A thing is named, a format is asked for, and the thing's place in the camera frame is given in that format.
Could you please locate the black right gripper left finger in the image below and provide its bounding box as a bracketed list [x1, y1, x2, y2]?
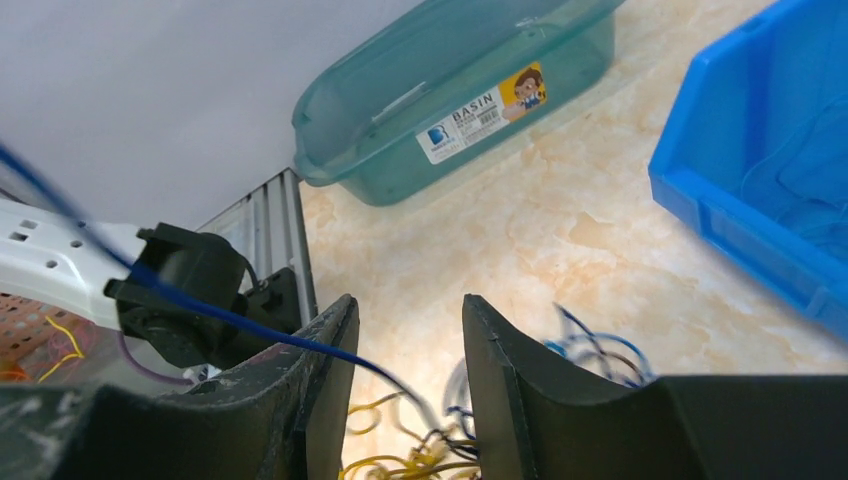
[0, 294, 360, 480]

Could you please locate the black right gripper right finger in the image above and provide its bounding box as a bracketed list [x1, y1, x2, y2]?
[462, 294, 847, 479]

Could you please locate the yellow wire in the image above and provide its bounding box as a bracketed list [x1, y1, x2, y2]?
[337, 390, 482, 480]

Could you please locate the blue wire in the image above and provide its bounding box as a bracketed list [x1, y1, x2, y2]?
[0, 142, 657, 458]

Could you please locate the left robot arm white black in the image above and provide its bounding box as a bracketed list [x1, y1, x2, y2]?
[1, 199, 317, 370]

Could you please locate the orange perforated basket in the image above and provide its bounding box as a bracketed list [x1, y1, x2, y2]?
[1, 293, 98, 384]

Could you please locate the blue plastic divided bin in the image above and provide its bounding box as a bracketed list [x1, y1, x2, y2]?
[649, 1, 847, 337]

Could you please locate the teal translucent plastic basin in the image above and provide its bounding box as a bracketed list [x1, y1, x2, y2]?
[292, 1, 617, 206]

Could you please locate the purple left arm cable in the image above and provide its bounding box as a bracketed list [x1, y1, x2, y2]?
[116, 331, 197, 389]

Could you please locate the aluminium frame post left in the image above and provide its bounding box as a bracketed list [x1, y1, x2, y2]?
[199, 169, 318, 327]

